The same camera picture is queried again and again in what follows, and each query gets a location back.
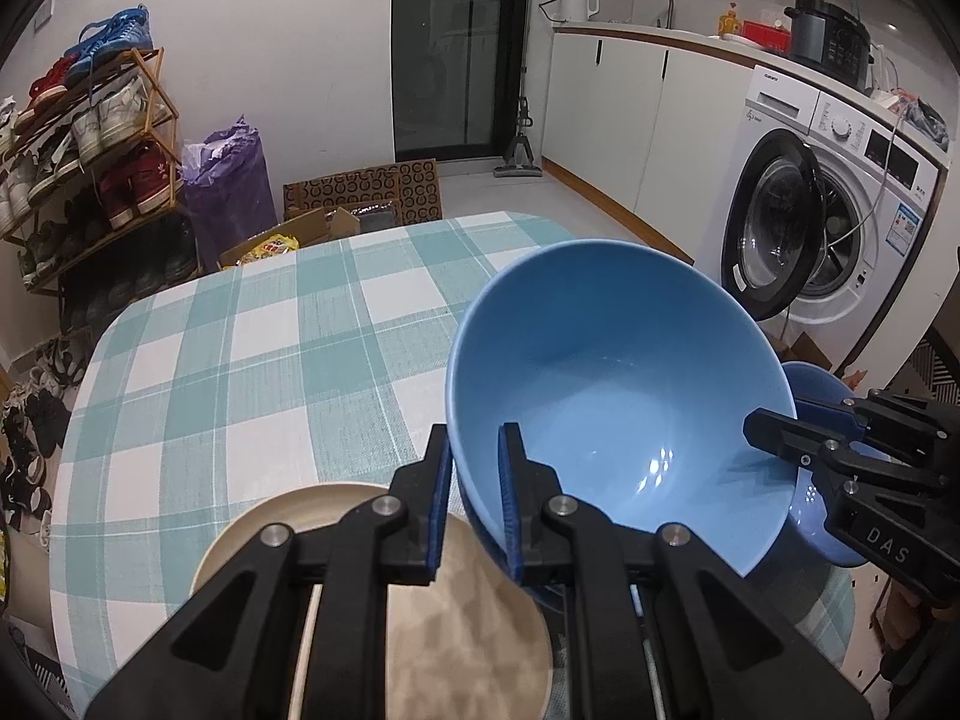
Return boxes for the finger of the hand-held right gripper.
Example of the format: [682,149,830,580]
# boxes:
[795,388,960,466]
[742,407,960,605]

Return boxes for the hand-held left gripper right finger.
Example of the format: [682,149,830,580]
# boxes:
[499,422,878,720]

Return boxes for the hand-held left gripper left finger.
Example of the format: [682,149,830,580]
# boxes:
[84,424,455,720]

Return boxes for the small blue bowl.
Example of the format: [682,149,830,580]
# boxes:
[780,360,871,569]

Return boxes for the large cream plate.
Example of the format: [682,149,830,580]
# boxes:
[190,482,557,720]

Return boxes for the large blue bowl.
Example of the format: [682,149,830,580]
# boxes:
[445,238,797,601]

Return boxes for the small brown cardboard box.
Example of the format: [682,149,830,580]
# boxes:
[765,330,835,377]

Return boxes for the black white zigzag rug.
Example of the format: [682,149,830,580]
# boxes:
[904,334,960,410]

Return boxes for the teal checked tablecloth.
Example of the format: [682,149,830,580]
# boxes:
[46,210,856,720]

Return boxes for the white washing machine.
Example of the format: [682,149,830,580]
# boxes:
[694,75,947,350]

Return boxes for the open brown cardboard box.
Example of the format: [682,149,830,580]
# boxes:
[217,206,361,271]

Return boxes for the yellow snack packet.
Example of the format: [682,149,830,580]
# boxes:
[238,234,299,265]

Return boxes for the dark pouch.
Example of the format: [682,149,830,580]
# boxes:
[904,101,950,151]

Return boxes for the patterned flat cardboard box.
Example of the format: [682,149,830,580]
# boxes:
[283,159,447,230]

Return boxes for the grey stick vacuum cleaner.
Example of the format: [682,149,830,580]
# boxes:
[493,0,542,179]

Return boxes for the purple plastic bag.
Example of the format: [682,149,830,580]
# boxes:
[182,116,275,271]

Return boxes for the black pressure cooker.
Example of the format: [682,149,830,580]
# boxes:
[785,0,875,87]

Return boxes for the white kitchen cabinets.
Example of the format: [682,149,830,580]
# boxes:
[540,21,758,271]

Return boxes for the red box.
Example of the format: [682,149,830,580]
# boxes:
[742,19,794,50]

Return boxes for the gold metal shoe rack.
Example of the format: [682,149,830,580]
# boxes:
[0,45,200,316]

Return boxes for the pile of sneakers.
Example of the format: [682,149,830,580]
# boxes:
[0,337,91,533]

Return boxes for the wooden shoe rack with shoes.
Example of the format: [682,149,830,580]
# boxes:
[0,6,197,331]

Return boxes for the black framed glass door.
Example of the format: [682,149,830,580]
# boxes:
[391,0,532,162]

